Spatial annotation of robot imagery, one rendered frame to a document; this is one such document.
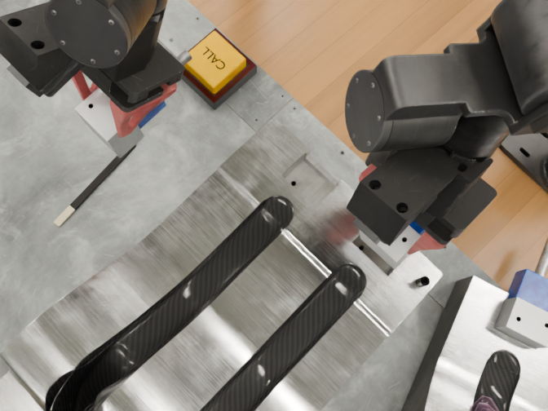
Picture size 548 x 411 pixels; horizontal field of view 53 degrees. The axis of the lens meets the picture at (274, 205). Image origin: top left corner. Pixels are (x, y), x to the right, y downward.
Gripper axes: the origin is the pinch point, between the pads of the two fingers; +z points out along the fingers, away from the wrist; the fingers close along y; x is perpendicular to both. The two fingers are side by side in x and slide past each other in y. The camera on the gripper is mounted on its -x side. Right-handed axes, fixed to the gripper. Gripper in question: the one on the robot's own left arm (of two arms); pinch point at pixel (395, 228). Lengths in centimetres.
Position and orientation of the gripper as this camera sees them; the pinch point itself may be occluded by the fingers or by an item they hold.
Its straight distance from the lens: 56.3
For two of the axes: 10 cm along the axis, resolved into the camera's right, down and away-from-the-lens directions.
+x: 6.9, -5.1, 5.2
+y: 7.0, 6.5, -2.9
